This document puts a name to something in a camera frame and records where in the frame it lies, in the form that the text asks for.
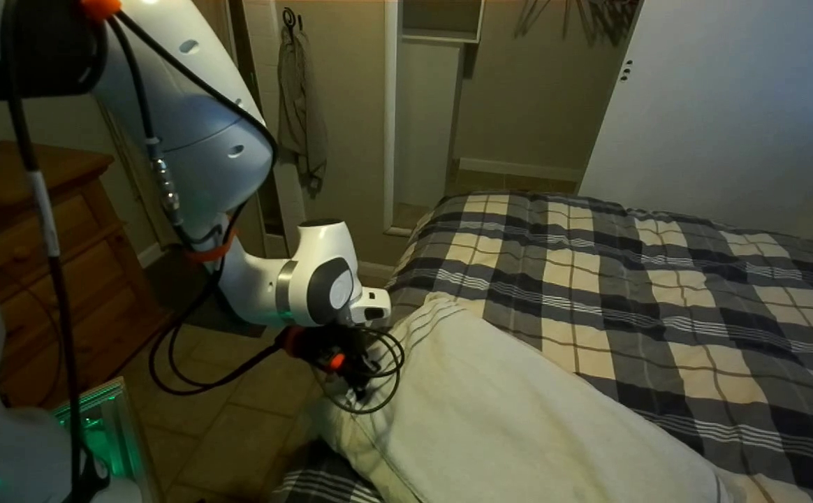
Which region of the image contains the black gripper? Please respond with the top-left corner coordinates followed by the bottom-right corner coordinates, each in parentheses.
top-left (285, 324), bottom-right (379, 402)

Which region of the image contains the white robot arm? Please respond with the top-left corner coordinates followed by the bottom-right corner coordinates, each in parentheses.
top-left (0, 0), bottom-right (390, 503)

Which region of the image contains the hanging grey garment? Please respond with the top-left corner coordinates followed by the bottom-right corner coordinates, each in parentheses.
top-left (276, 6), bottom-right (326, 199)

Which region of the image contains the wooden dresser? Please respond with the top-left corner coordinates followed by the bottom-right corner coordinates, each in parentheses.
top-left (0, 142), bottom-right (168, 409)

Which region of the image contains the plaid bed comforter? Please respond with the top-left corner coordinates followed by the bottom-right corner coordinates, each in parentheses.
top-left (272, 192), bottom-right (813, 503)

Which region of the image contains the white closet door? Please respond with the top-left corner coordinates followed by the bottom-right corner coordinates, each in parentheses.
top-left (580, 0), bottom-right (813, 237)

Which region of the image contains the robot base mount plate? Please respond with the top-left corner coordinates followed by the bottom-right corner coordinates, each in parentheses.
top-left (68, 378), bottom-right (158, 503)

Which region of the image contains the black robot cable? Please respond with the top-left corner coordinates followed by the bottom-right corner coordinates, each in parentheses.
top-left (0, 0), bottom-right (410, 503)

